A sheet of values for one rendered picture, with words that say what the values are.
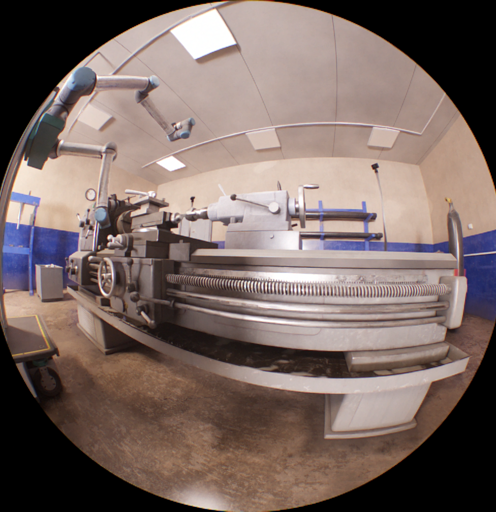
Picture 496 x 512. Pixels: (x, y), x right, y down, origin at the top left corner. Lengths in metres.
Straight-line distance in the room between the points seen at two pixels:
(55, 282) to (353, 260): 3.72
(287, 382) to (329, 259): 0.43
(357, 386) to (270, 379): 0.28
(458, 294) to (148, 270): 1.21
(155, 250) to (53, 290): 2.96
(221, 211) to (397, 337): 1.00
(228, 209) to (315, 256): 0.52
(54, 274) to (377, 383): 3.79
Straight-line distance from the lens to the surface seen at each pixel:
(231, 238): 0.82
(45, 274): 3.54
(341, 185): 4.36
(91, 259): 0.97
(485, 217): 3.87
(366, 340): 0.75
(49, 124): 1.20
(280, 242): 0.75
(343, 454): 0.97
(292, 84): 3.10
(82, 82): 1.18
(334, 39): 2.84
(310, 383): 0.60
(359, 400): 0.86
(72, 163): 5.39
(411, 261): 0.75
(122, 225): 1.59
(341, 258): 0.64
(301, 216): 0.83
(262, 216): 0.83
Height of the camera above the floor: 0.79
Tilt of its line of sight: 3 degrees up
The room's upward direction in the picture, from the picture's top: 2 degrees clockwise
